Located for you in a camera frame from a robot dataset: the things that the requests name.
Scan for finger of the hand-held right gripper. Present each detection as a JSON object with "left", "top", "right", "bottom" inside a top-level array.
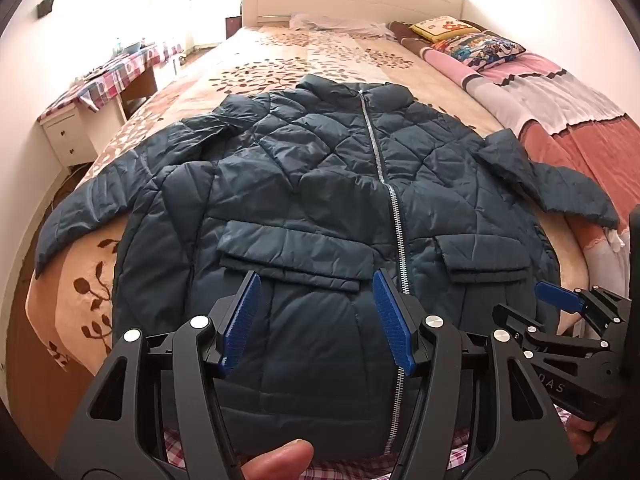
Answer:
[
  {"left": 534, "top": 281, "right": 633, "bottom": 333},
  {"left": 492, "top": 304, "right": 613, "bottom": 363}
]

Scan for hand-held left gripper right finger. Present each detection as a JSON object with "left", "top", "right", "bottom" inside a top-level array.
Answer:
[{"left": 372, "top": 267, "right": 576, "bottom": 480}]

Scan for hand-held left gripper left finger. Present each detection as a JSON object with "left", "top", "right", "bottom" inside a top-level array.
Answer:
[{"left": 55, "top": 271, "right": 263, "bottom": 480}]

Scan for dark teal quilted jacket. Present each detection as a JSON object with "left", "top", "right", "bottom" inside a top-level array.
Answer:
[{"left": 34, "top": 74, "right": 621, "bottom": 463}]

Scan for person's right hand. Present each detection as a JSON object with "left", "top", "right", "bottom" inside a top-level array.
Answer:
[{"left": 567, "top": 407, "right": 615, "bottom": 458}]

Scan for person's left hand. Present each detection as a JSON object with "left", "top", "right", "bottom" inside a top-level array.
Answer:
[{"left": 239, "top": 439, "right": 315, "bottom": 480}]

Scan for person's pink plaid pants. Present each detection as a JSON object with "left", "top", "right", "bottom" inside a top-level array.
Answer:
[{"left": 150, "top": 407, "right": 573, "bottom": 480}]

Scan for pink striped quilt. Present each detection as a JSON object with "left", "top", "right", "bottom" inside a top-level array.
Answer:
[{"left": 390, "top": 20, "right": 640, "bottom": 311}]

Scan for wooden desk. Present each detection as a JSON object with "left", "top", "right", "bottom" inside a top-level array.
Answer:
[{"left": 119, "top": 57, "right": 181, "bottom": 117}]

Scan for beige leaf print blanket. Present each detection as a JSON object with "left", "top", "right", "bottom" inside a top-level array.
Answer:
[{"left": 27, "top": 25, "right": 591, "bottom": 376}]

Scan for cartoon print pillow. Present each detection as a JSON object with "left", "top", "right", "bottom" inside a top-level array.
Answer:
[{"left": 432, "top": 31, "right": 527, "bottom": 72}]

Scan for white drawer cabinet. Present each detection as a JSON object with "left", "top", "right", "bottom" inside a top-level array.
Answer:
[{"left": 40, "top": 105, "right": 98, "bottom": 168}]

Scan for plaid tablecloth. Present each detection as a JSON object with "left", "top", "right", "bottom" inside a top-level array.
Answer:
[{"left": 42, "top": 42, "right": 183, "bottom": 113}]

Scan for yellow cushion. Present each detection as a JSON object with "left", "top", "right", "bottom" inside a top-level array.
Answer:
[{"left": 409, "top": 16, "right": 473, "bottom": 43}]

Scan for floor cable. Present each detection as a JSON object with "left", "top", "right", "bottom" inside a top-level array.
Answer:
[{"left": 47, "top": 165, "right": 85, "bottom": 211}]

